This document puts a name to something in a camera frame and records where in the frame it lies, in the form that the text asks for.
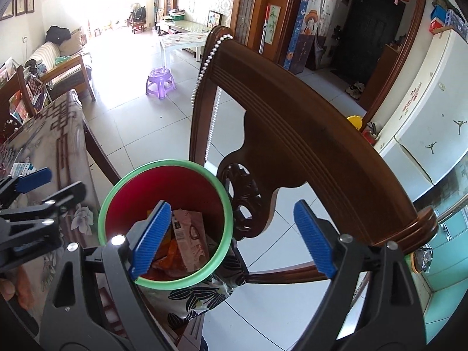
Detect bamboo picture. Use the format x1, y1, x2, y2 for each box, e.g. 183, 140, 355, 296
265, 4, 282, 44

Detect wooden striped sofa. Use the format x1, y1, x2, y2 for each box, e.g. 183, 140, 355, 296
24, 27, 97, 101

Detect purple plastic stool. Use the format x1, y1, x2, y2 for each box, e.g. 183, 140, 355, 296
145, 68, 177, 99

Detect pink printed carton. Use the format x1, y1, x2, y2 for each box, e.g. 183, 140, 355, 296
172, 210, 211, 273

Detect colourful books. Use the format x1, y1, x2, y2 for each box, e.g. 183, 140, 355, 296
7, 75, 52, 121

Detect white coffee table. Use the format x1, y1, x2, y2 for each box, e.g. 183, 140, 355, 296
159, 31, 211, 68

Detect person's left hand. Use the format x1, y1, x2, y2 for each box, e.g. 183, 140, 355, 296
0, 279, 16, 302

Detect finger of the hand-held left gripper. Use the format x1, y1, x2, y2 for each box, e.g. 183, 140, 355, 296
0, 167, 52, 210
0, 182, 87, 273

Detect red bin with green rim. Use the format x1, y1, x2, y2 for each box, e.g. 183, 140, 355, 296
97, 159, 235, 291

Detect small white teal box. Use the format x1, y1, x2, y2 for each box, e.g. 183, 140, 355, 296
10, 161, 37, 178

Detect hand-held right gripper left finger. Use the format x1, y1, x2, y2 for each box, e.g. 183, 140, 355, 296
40, 200, 172, 351

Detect cartoon door curtain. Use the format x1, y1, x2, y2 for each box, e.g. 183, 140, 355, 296
283, 0, 340, 74

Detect black white floral cushion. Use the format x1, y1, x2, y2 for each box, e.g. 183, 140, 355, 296
141, 249, 249, 337

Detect black bag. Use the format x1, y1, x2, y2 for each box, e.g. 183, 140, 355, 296
46, 25, 72, 43

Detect black entrance door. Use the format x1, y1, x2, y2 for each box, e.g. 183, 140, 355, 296
334, 0, 406, 81

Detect beige brown patterned tablecloth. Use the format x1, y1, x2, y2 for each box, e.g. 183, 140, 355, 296
0, 90, 121, 340

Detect glass kitchen door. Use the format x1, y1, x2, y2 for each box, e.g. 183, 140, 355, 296
409, 161, 468, 340

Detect pair of shoes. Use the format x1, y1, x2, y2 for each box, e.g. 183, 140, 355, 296
345, 82, 365, 99

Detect orange snack wrapper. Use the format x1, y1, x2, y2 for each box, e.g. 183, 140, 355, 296
146, 208, 185, 279

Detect wooden shoe cabinet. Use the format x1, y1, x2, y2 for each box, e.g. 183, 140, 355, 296
360, 42, 403, 108

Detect wooden archway frame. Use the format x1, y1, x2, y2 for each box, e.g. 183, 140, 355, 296
362, 0, 430, 125

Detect small wooden chair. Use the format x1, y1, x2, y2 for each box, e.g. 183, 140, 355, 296
130, 9, 147, 34

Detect glass top low table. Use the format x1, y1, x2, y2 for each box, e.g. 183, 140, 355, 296
157, 18, 216, 37

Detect white refrigerator with stickers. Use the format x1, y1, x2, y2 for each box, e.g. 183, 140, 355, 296
373, 25, 468, 202

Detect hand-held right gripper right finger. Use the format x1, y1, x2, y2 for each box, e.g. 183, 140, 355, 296
293, 200, 428, 351

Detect dark wooden carved chair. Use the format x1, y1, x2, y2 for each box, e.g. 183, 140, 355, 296
175, 25, 439, 351

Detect white bead string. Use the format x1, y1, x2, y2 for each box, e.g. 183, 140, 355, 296
190, 35, 233, 161

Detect blue plastic basket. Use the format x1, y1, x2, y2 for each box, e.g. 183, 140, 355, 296
429, 7, 468, 39

